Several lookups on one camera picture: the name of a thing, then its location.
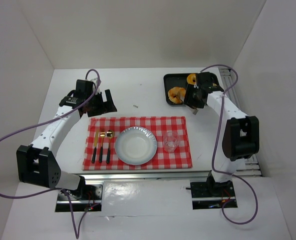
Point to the glazed ring donut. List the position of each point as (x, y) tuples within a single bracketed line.
[(191, 79)]

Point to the black baking tray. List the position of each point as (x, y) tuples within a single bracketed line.
[(179, 80)]

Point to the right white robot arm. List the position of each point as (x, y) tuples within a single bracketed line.
[(238, 135)]

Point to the aluminium rail frame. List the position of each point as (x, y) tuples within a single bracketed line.
[(250, 166)]

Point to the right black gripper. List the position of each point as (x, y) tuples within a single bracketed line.
[(191, 97)]

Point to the clear drinking glass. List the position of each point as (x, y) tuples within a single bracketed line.
[(171, 141)]

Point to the large brown bagel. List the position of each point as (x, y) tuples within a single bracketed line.
[(172, 94)]

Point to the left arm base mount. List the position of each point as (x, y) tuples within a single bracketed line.
[(90, 199)]

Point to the gold spoon black handle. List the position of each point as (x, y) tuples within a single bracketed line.
[(110, 135)]

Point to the red checkered cloth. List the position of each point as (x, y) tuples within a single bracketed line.
[(158, 125)]

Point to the gold fork black handle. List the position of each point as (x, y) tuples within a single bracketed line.
[(102, 136)]

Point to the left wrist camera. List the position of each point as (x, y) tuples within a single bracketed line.
[(95, 81)]

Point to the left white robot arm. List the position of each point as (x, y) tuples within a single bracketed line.
[(36, 163)]

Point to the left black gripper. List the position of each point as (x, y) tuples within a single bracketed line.
[(99, 105)]

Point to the white grey-rimmed plate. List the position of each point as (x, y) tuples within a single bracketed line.
[(136, 145)]

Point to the silver metal tongs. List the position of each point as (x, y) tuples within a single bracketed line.
[(194, 110)]

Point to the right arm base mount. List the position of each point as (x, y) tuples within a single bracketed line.
[(203, 198)]

